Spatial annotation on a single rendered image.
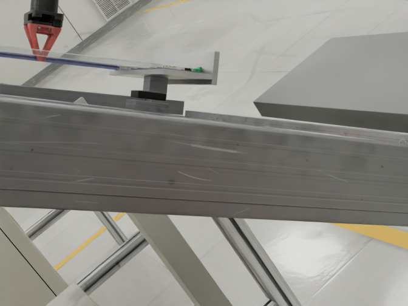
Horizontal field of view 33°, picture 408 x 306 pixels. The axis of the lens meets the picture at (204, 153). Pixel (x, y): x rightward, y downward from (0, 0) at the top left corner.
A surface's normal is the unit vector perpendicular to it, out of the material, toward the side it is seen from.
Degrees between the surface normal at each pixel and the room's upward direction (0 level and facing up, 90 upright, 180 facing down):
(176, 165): 90
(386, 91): 0
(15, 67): 90
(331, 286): 0
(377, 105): 0
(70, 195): 90
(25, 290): 90
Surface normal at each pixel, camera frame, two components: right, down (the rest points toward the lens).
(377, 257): -0.52, -0.79
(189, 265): 0.42, 0.10
